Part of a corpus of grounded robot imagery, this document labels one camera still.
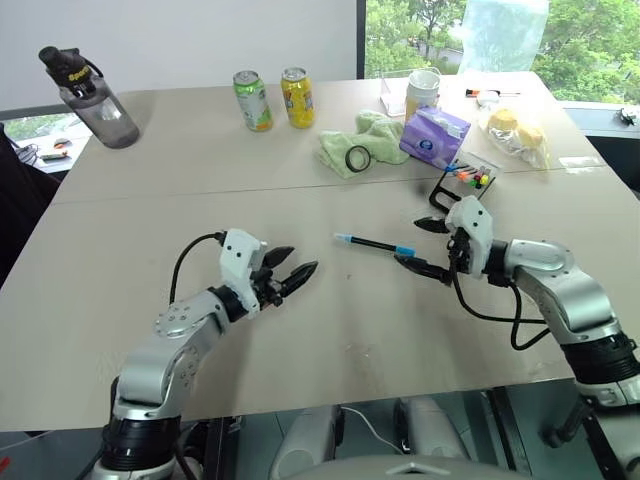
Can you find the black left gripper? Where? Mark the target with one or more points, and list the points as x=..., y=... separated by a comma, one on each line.
x=270, y=290

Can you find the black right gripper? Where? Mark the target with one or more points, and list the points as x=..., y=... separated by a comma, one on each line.
x=460, y=250

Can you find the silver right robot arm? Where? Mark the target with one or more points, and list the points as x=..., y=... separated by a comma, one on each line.
x=575, y=300

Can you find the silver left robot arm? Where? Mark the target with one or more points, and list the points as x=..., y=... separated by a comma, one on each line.
x=150, y=365

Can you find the black pen with blue cap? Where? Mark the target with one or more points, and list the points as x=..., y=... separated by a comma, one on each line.
x=372, y=244

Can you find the red and black pen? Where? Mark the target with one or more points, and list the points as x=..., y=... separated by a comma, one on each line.
x=492, y=92

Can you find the box of coloured markers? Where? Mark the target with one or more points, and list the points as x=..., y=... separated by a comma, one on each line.
x=440, y=192

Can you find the orange capped marker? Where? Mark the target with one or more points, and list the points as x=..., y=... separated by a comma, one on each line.
x=461, y=175

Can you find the blue capped marker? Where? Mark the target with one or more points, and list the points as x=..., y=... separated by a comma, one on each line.
x=451, y=168

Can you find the red capped marker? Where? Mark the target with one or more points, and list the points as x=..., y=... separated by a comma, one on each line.
x=478, y=176

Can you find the yellow capped marker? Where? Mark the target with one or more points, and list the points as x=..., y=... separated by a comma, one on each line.
x=484, y=179

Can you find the purple tissue pack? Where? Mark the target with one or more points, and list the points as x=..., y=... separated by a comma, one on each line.
x=432, y=135

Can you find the black tape roll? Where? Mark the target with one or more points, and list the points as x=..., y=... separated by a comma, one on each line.
x=348, y=160

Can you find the light green cloth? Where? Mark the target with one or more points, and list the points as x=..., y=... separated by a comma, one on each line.
x=380, y=135

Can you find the clear bag with bread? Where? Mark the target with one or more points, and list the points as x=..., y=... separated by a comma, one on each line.
x=520, y=150

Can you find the yellow bread bun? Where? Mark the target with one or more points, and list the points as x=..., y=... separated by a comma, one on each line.
x=502, y=120
x=531, y=136

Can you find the clear plastic box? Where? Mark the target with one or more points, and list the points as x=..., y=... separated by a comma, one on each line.
x=392, y=100

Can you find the white plastic cup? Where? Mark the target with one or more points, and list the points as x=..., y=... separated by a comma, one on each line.
x=422, y=92

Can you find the small white round object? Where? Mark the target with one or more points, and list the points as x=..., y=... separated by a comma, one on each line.
x=487, y=100

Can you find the green drink can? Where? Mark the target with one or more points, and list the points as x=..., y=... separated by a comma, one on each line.
x=255, y=102

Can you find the yellow drink can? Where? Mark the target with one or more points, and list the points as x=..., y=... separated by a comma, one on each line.
x=299, y=97

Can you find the clear plastic wrapper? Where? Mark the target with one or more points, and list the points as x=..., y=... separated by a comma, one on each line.
x=580, y=164

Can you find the grey rounded robot leg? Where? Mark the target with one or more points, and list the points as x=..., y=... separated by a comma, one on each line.
x=430, y=430
x=305, y=440

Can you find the black table leg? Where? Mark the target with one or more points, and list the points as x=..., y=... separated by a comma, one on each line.
x=507, y=430

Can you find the large clear plastic bag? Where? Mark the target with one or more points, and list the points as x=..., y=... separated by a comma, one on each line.
x=502, y=35

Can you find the grey robot torso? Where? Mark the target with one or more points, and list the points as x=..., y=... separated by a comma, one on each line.
x=400, y=470

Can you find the grey water bottle black lid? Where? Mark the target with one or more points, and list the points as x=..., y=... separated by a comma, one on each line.
x=107, y=117

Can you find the small black object on sill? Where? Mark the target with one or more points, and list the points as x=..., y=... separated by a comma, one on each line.
x=625, y=116

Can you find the black metal stand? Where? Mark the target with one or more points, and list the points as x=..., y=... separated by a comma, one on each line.
x=590, y=435

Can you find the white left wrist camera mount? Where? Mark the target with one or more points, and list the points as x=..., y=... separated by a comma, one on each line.
x=240, y=255

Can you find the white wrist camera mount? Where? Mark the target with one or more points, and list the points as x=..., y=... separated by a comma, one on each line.
x=240, y=255
x=475, y=220

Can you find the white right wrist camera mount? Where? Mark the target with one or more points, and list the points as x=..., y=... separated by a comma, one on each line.
x=475, y=220

